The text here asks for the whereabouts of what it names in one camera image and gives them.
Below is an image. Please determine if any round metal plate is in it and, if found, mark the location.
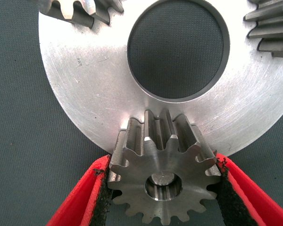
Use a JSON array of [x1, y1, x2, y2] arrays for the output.
[[37, 0, 283, 158]]

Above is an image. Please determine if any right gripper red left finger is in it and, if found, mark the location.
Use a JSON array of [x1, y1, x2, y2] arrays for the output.
[[46, 154, 114, 226]]

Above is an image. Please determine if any large steel gear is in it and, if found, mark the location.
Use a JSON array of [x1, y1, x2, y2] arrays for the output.
[[107, 108, 222, 226]]

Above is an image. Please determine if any small steel gear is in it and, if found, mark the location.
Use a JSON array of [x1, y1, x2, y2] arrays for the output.
[[243, 0, 283, 59], [30, 0, 125, 29]]

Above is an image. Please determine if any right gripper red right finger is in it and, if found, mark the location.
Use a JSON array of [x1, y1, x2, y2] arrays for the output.
[[213, 153, 283, 226]]

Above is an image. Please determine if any dark grey table cloth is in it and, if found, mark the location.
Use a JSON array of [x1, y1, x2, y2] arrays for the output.
[[0, 0, 283, 226]]

